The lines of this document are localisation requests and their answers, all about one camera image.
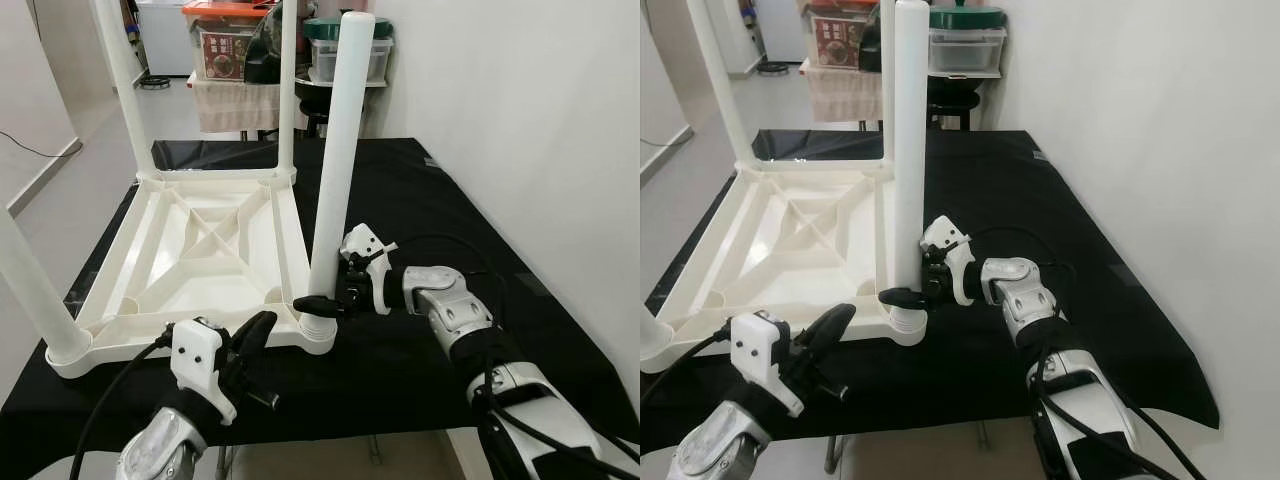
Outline black round stool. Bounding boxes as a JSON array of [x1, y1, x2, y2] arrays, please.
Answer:
[[298, 95, 339, 139], [930, 90, 981, 131]]

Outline clear container with green lid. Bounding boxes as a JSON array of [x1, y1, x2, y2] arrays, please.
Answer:
[[303, 15, 394, 86], [928, 5, 1008, 79]]

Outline clear container with orange lid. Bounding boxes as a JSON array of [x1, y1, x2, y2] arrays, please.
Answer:
[[805, 0, 881, 71], [182, 0, 271, 83]]

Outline beige cloth covered table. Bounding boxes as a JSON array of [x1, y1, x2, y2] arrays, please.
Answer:
[[808, 65, 886, 123], [190, 78, 286, 133]]

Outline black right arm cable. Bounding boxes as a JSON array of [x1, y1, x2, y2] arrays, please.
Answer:
[[395, 235, 641, 480], [970, 228, 1211, 480]]

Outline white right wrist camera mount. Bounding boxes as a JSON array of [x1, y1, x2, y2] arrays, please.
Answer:
[[340, 222, 399, 316], [920, 215, 976, 306]]

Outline white plastic children table top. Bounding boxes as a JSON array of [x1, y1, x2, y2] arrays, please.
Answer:
[[640, 160, 929, 374], [45, 168, 339, 379]]

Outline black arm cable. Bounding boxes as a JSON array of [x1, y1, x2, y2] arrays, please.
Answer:
[[70, 335, 176, 480], [970, 228, 1211, 480], [640, 325, 736, 411], [395, 235, 641, 480]]

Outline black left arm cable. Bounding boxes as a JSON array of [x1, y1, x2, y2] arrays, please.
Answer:
[[70, 335, 176, 480], [640, 325, 736, 411]]

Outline large reflective pot lid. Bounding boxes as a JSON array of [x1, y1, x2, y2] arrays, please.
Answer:
[[245, 5, 286, 86], [858, 5, 886, 73]]

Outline black tablecloth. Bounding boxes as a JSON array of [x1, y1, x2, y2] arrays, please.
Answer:
[[640, 128, 1221, 461], [0, 138, 641, 476]]

